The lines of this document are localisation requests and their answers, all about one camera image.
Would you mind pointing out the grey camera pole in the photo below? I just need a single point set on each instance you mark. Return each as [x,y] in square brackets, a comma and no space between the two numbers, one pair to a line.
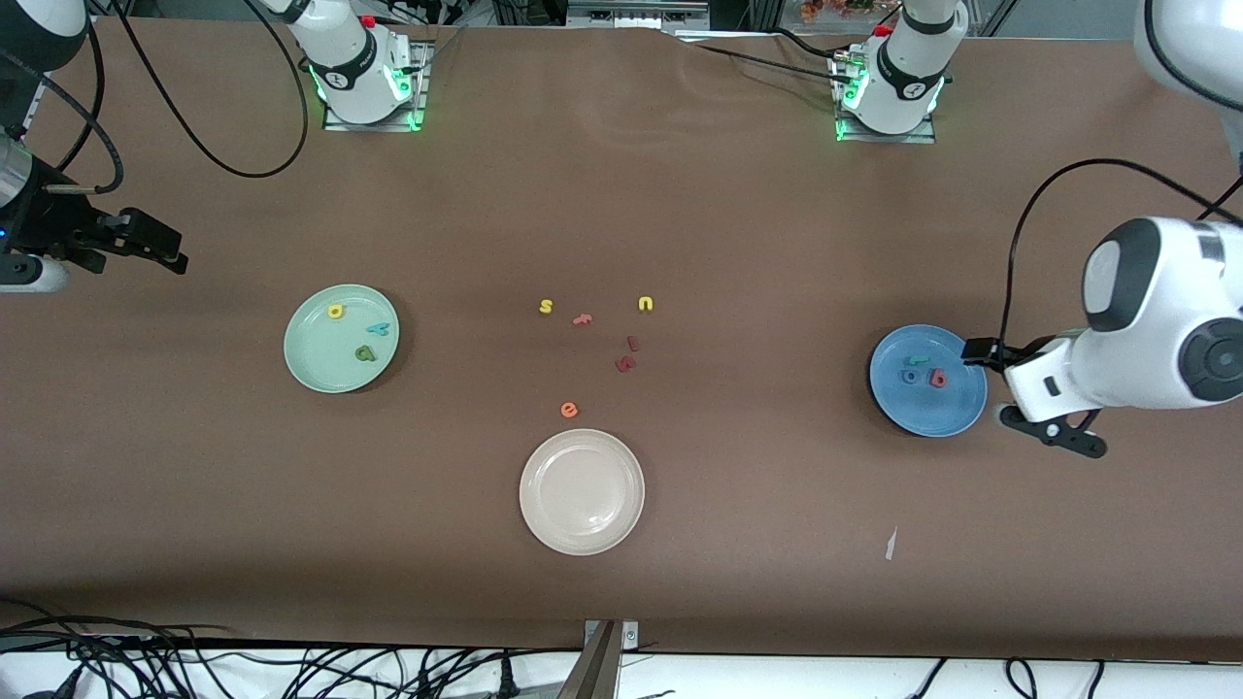
[594,670]

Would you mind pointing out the dark red foam letter k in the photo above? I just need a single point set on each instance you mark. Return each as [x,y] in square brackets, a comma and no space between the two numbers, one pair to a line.
[625,364]

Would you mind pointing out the orange artificial flowers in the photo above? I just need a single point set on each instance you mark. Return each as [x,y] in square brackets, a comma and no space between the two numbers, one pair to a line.
[845,8]

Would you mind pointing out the white tape scrap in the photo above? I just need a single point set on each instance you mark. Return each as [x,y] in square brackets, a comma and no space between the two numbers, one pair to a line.
[890,544]

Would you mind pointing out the silver metal bracket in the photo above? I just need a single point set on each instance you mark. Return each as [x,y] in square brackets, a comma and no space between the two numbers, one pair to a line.
[629,636]

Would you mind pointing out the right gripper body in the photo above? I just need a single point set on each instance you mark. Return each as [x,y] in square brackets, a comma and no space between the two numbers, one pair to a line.
[47,223]

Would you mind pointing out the grey metal box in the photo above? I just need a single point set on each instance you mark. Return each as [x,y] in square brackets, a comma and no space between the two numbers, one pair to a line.
[636,12]

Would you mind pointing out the red foam letter b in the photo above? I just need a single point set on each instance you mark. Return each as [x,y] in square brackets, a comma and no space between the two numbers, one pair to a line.
[937,378]

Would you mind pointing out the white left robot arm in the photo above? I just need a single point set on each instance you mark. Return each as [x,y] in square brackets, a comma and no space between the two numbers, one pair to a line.
[1156,320]

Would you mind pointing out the blue plate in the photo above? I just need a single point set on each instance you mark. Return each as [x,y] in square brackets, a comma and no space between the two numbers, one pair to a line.
[923,413]

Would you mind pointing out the green plate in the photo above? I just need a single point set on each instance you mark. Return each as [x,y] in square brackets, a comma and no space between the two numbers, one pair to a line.
[325,354]

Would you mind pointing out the beige plate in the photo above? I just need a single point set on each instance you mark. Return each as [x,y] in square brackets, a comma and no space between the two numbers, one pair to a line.
[581,492]

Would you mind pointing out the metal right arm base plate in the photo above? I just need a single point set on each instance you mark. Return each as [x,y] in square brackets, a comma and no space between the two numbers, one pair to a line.
[419,107]

